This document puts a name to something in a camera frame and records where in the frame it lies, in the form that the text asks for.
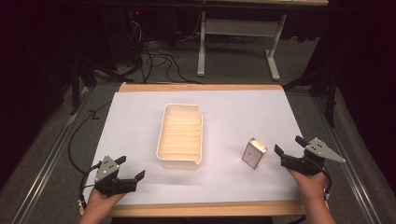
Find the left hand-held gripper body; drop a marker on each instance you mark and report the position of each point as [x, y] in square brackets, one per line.
[107, 183]

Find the white table frame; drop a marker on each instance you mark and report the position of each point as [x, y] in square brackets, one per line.
[239, 27]

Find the white paper table sheet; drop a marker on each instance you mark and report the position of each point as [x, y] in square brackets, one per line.
[140, 118]

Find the small white carton box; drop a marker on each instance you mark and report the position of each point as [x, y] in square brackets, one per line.
[254, 153]

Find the person's right hand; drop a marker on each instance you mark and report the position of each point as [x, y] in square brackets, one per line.
[308, 185]

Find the person's left hand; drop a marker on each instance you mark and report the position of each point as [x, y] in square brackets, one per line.
[101, 200]

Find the dark computer tower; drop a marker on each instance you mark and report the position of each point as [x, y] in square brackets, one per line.
[124, 37]

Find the black metal stand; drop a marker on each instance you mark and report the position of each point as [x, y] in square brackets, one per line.
[75, 90]
[330, 99]

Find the metal floor rail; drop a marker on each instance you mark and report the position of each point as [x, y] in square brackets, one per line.
[353, 183]
[46, 168]

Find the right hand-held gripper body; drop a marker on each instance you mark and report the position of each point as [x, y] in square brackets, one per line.
[308, 161]

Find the cream plastic divided tray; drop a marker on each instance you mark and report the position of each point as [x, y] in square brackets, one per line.
[180, 137]

